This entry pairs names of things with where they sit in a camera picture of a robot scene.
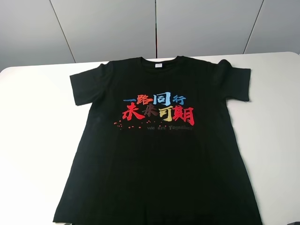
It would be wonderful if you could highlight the black printed t-shirt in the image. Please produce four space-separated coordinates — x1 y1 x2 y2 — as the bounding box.
53 56 262 225

